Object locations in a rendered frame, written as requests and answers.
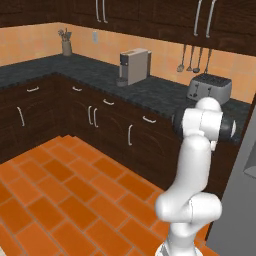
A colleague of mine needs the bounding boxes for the dark wood drawer front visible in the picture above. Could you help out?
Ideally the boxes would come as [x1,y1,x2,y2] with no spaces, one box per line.
[63,78,93,104]
[0,77,56,107]
[127,107,179,141]
[91,89,128,118]

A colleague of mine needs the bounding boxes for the dark wood cupboard door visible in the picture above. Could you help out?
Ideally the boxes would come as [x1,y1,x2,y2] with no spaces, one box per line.
[0,95,59,163]
[92,103,127,158]
[64,92,95,145]
[125,119,183,191]

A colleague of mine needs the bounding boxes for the grey coffee machine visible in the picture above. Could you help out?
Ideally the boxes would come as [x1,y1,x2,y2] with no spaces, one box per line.
[115,47,153,88]

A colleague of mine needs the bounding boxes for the hanging slotted spoon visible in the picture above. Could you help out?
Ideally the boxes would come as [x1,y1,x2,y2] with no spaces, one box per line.
[176,44,187,73]

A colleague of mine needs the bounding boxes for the hanging metal spatula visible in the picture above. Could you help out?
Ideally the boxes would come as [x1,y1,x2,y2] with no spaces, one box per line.
[186,45,196,72]

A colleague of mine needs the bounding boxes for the hanging metal ladle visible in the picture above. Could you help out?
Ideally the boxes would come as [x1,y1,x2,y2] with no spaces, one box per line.
[192,46,204,75]

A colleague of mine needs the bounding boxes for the silver toaster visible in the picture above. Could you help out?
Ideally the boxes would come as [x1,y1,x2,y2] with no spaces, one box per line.
[186,73,233,105]

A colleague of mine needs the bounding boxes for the grey utensil pot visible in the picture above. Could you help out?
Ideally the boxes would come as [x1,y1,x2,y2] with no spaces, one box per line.
[61,39,73,57]

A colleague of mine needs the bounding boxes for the hanging metal fork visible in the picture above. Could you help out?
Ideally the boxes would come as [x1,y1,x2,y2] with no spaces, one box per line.
[203,48,213,75]

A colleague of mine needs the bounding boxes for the kitchen tools in pot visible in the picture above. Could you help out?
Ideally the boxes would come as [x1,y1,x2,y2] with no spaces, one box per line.
[57,28,73,43]

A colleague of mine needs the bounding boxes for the grey fridge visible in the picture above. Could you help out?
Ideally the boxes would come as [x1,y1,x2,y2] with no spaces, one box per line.
[204,99,256,256]

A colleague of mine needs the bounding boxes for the silver cupboard door handle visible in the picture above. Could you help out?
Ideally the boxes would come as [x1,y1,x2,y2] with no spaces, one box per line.
[87,105,94,126]
[127,124,134,147]
[93,107,100,129]
[16,106,26,128]

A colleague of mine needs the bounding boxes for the dark wood wall cupboards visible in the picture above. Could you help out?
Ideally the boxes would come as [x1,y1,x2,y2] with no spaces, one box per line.
[0,0,256,57]

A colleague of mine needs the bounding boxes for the silver wall cupboard handle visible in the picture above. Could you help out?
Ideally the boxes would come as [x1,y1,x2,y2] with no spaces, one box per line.
[205,0,217,39]
[193,0,203,37]
[95,0,102,23]
[101,0,109,24]

